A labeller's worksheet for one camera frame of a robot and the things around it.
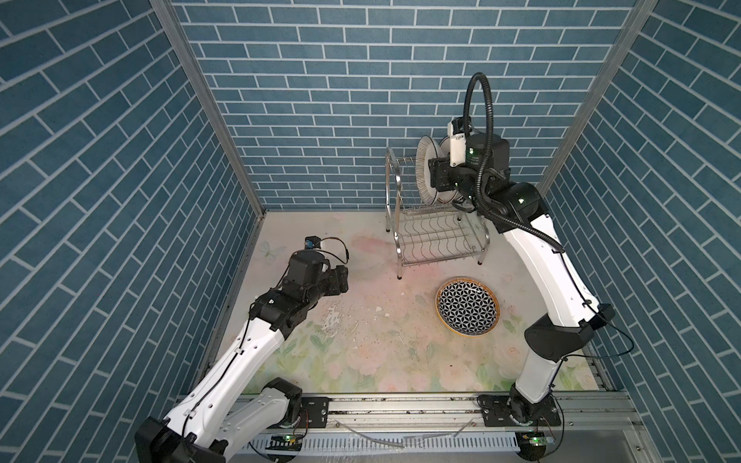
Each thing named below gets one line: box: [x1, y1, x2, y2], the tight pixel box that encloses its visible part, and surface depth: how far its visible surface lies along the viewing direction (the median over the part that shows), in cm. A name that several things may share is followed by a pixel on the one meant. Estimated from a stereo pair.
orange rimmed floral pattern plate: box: [435, 276, 501, 338], surface depth 93 cm
